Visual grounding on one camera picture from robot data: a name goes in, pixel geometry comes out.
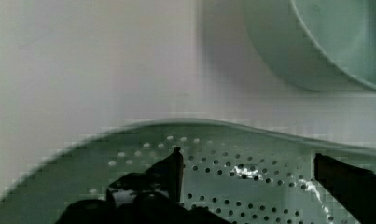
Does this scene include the green mug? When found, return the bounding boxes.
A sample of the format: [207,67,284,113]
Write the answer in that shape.
[242,0,376,92]

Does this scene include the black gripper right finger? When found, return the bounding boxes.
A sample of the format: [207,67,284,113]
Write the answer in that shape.
[313,153,376,224]

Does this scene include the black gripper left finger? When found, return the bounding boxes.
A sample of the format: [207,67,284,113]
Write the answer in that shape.
[55,147,230,224]

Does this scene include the green oval strainer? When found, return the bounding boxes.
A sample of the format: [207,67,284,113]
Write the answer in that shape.
[0,119,376,224]

